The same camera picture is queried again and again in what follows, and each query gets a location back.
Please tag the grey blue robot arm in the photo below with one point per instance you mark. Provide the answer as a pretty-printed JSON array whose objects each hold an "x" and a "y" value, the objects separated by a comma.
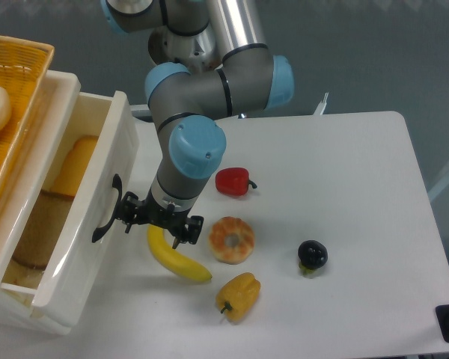
[{"x": 218, "y": 65}]

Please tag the yellow banana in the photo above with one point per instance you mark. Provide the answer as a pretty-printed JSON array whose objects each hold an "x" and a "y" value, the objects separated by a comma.
[{"x": 174, "y": 261}]

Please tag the dark purple eggplant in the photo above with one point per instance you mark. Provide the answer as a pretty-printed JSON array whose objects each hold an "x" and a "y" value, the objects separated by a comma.
[{"x": 312, "y": 255}]

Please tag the white top drawer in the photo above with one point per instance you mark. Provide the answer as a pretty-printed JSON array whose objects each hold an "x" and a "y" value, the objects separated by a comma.
[{"x": 61, "y": 290}]

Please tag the yellow bell pepper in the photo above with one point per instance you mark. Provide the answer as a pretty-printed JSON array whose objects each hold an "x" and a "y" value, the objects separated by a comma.
[{"x": 238, "y": 296}]

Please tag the orange woven basket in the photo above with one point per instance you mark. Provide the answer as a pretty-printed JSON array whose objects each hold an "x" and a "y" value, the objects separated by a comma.
[{"x": 23, "y": 66}]

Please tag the orange glazed donut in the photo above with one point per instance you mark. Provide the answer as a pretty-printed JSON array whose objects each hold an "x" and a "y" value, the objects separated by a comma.
[{"x": 231, "y": 240}]

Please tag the yellow cake slice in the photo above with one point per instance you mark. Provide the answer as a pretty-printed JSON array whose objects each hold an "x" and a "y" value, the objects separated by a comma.
[{"x": 74, "y": 166}]

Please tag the brown bread slice in wrap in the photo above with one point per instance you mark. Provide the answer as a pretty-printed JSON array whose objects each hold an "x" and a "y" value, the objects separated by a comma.
[{"x": 42, "y": 230}]

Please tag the red bell pepper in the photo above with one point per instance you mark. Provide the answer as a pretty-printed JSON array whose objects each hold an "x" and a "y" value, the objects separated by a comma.
[{"x": 234, "y": 181}]

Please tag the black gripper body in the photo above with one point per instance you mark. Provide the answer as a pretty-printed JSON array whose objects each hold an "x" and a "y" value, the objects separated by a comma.
[{"x": 167, "y": 217}]

